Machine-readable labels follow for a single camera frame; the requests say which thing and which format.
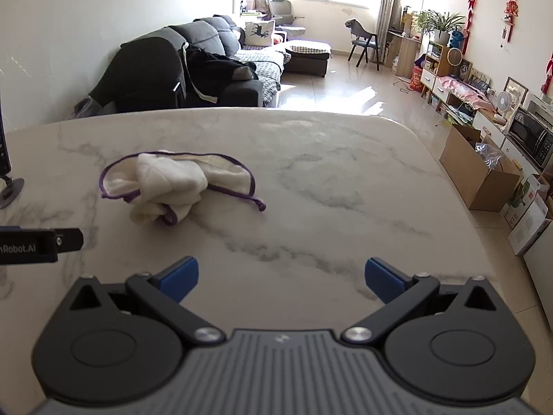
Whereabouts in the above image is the framed picture on cabinet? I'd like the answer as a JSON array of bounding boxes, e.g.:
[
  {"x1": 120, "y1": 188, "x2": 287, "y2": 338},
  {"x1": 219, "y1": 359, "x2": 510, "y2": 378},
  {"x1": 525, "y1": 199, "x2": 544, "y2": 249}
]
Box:
[{"x1": 503, "y1": 76, "x2": 529, "y2": 105}]

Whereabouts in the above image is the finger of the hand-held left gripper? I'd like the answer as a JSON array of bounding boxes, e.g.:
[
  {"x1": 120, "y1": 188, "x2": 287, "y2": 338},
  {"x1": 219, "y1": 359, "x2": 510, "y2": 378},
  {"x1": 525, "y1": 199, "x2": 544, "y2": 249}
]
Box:
[{"x1": 54, "y1": 228, "x2": 84, "y2": 252}]

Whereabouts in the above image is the white desk fan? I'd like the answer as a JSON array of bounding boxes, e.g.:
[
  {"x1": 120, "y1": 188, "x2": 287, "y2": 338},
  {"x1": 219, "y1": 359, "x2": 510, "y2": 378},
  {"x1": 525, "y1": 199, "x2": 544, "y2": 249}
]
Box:
[{"x1": 493, "y1": 92, "x2": 511, "y2": 122}]

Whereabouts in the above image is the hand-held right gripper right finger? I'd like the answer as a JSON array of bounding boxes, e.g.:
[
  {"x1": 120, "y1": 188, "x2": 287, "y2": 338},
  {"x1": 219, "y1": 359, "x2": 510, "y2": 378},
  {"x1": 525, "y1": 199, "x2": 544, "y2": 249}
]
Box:
[{"x1": 340, "y1": 257, "x2": 504, "y2": 347}]

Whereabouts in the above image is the black bag with white strap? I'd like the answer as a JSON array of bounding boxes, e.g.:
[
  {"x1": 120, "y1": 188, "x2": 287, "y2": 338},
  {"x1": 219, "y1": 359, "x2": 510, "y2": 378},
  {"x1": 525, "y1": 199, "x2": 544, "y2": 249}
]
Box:
[{"x1": 181, "y1": 43, "x2": 260, "y2": 104}]

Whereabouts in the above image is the pink cloth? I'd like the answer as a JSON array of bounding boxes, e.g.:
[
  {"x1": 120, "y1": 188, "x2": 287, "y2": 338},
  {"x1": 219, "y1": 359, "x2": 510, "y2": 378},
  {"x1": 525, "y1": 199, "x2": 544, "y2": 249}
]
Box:
[{"x1": 438, "y1": 75, "x2": 496, "y2": 112}]

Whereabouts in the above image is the grey recliner chair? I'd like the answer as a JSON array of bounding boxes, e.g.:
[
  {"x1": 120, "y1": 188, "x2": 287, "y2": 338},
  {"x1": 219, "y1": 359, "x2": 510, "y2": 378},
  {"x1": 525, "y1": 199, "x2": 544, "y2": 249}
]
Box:
[{"x1": 255, "y1": 0, "x2": 307, "y2": 37}]

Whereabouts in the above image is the wooden chair with grey seat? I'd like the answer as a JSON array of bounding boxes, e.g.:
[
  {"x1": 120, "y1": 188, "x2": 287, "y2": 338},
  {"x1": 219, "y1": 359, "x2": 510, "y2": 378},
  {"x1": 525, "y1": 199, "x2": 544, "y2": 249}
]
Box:
[{"x1": 345, "y1": 18, "x2": 382, "y2": 71}]

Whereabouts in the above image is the wooden desk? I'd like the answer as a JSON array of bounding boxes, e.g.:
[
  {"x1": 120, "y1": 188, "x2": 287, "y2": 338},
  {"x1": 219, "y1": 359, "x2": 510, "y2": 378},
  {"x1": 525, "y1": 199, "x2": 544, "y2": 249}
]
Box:
[{"x1": 386, "y1": 29, "x2": 423, "y2": 75}]

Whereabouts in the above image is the wooden shelf cabinet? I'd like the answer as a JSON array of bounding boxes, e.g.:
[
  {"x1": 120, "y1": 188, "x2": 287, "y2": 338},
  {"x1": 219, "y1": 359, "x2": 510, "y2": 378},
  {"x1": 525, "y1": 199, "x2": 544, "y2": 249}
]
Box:
[{"x1": 421, "y1": 41, "x2": 451, "y2": 96}]

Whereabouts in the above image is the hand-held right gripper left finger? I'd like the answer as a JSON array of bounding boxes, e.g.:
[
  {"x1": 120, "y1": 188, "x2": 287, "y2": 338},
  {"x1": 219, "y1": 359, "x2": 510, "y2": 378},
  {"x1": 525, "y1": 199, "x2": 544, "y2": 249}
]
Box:
[{"x1": 68, "y1": 256, "x2": 226, "y2": 348}]

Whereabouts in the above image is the cardboard box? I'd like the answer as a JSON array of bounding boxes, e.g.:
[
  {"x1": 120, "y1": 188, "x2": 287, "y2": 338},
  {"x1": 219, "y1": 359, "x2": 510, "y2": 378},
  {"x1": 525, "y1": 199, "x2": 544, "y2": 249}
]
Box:
[{"x1": 440, "y1": 124, "x2": 524, "y2": 212}]

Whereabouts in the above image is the dark grey sofa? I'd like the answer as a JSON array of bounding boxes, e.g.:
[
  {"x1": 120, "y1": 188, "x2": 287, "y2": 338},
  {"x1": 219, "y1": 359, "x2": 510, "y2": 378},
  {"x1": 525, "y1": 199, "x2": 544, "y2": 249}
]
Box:
[{"x1": 168, "y1": 15, "x2": 333, "y2": 109}]

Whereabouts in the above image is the white low cabinet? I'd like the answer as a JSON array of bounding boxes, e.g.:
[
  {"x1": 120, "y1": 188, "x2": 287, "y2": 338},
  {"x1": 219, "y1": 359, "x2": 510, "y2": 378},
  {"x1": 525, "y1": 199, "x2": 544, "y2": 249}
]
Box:
[{"x1": 428, "y1": 91, "x2": 519, "y2": 139}]

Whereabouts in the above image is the black draped cloth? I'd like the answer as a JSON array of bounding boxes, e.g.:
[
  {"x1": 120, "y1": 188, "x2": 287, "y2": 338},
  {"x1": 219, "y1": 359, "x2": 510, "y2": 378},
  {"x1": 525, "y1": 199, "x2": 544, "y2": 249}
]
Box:
[{"x1": 88, "y1": 28, "x2": 187, "y2": 114}]

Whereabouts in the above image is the black microwave oven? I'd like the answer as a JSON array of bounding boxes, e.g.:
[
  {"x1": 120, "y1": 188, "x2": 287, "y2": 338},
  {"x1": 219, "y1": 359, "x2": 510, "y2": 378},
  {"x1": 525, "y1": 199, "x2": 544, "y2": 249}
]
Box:
[{"x1": 507, "y1": 107, "x2": 553, "y2": 172}]

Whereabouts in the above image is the potted green plant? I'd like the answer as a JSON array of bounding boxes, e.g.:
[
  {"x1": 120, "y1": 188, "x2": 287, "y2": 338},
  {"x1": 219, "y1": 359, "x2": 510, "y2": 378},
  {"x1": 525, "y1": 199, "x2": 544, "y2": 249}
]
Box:
[{"x1": 412, "y1": 10, "x2": 466, "y2": 45}]

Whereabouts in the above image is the clear plastic bag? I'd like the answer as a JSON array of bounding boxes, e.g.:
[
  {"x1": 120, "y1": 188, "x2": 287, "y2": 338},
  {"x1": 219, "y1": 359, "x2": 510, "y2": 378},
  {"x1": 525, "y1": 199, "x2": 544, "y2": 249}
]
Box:
[{"x1": 73, "y1": 97, "x2": 103, "y2": 118}]

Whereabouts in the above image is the white deer print pillow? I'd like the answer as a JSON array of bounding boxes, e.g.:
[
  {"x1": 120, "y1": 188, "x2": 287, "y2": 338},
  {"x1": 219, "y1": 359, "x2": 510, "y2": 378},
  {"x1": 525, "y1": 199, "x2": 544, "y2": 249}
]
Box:
[{"x1": 244, "y1": 20, "x2": 276, "y2": 48}]

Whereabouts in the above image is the white towel with purple trim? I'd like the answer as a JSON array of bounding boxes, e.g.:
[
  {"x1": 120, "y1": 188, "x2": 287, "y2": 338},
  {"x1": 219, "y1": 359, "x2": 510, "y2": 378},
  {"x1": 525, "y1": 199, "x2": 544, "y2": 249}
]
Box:
[{"x1": 100, "y1": 150, "x2": 266, "y2": 228}]

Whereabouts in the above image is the white printer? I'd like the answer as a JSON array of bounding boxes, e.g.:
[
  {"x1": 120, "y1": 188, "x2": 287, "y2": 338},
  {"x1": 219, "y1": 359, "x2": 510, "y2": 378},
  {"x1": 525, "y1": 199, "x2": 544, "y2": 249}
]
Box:
[{"x1": 524, "y1": 94, "x2": 553, "y2": 116}]

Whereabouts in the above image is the white product box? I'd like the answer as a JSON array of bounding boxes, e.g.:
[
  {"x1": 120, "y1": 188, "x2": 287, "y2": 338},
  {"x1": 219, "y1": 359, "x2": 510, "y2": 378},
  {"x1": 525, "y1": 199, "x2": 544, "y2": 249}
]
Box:
[{"x1": 501, "y1": 175, "x2": 553, "y2": 257}]

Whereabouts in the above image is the checkered sofa throw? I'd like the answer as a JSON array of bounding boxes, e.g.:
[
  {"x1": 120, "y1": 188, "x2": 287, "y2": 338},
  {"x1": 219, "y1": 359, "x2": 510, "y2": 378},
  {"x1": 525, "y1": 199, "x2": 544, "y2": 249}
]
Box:
[{"x1": 237, "y1": 40, "x2": 332, "y2": 105}]

